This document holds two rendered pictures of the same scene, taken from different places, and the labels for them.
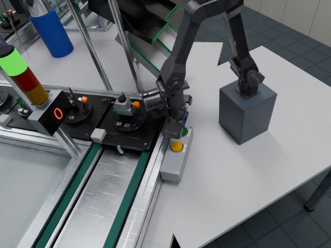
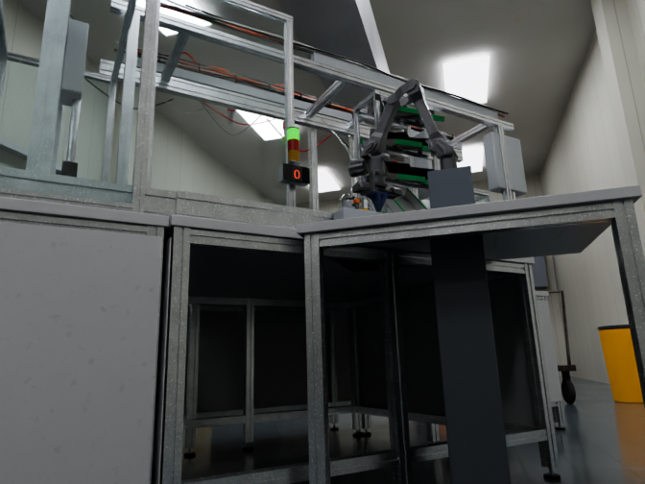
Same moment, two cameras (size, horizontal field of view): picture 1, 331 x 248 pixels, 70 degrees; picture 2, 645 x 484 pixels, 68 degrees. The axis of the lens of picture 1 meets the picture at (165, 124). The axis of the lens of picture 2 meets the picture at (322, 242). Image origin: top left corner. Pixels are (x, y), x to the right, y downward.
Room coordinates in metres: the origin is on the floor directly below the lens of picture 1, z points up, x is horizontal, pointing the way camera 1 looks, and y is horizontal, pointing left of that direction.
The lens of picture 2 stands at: (-0.94, -0.76, 0.46)
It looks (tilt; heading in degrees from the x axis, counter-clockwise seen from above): 14 degrees up; 33
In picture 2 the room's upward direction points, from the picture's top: 2 degrees counter-clockwise
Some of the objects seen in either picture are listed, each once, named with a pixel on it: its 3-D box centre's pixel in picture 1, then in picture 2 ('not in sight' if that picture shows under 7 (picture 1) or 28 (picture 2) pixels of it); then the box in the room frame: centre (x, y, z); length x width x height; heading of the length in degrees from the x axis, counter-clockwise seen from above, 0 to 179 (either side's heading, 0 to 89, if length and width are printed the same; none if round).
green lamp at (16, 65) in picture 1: (11, 61); (293, 135); (0.55, 0.32, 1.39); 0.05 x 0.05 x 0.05
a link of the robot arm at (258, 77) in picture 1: (249, 71); (445, 151); (0.58, -0.30, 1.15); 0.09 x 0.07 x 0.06; 6
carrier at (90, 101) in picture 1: (73, 106); not in sight; (0.78, 0.36, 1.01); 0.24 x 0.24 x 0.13; 63
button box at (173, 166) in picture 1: (178, 151); (364, 221); (0.49, -0.02, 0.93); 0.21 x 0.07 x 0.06; 153
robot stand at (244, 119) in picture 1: (244, 109); (452, 204); (0.58, -0.31, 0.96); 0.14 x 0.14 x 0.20; 16
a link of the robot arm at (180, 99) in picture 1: (174, 92); (376, 163); (0.56, -0.05, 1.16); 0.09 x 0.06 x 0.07; 96
